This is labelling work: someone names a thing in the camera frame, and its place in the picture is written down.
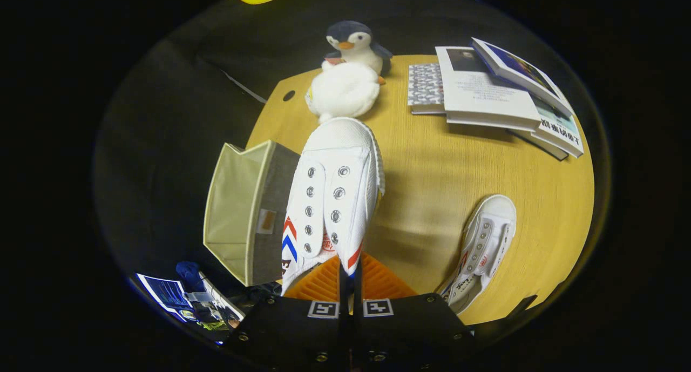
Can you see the large white book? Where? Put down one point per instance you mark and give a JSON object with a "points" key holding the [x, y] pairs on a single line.
{"points": [[483, 94]]}

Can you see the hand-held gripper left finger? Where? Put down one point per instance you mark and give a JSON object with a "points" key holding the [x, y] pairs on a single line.
{"points": [[291, 329]]}

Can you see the blue cloth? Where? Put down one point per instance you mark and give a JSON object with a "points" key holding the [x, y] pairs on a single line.
{"points": [[189, 275]]}

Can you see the blue picture cover book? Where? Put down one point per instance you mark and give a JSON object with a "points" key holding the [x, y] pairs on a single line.
{"points": [[521, 72]]}

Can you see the penguin plush toy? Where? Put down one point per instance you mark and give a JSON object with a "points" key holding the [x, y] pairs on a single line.
{"points": [[343, 88]]}

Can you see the white canvas shoe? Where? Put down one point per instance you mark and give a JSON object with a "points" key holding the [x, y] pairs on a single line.
{"points": [[486, 242], [345, 145]]}

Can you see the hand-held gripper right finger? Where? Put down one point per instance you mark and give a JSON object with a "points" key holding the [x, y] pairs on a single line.
{"points": [[410, 329]]}

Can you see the thin dark-edged book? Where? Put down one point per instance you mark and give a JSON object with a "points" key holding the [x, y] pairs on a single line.
{"points": [[540, 143]]}

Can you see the blue printed leaflet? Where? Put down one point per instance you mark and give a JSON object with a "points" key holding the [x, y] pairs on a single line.
{"points": [[164, 293]]}

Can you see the grey fabric storage box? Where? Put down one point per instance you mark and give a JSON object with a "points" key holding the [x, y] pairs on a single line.
{"points": [[237, 210]]}

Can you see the teal and white book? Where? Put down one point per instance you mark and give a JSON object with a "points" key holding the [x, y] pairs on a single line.
{"points": [[559, 126]]}

